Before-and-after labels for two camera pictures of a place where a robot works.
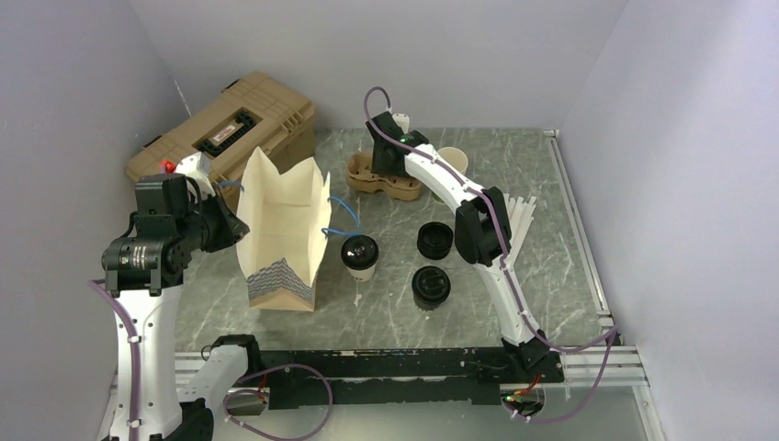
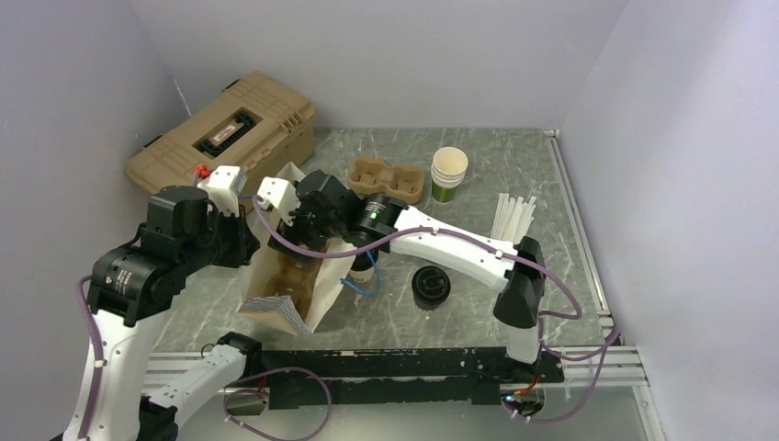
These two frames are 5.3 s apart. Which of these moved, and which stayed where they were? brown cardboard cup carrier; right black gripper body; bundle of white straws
Moved: right black gripper body
Stayed: brown cardboard cup carrier; bundle of white straws
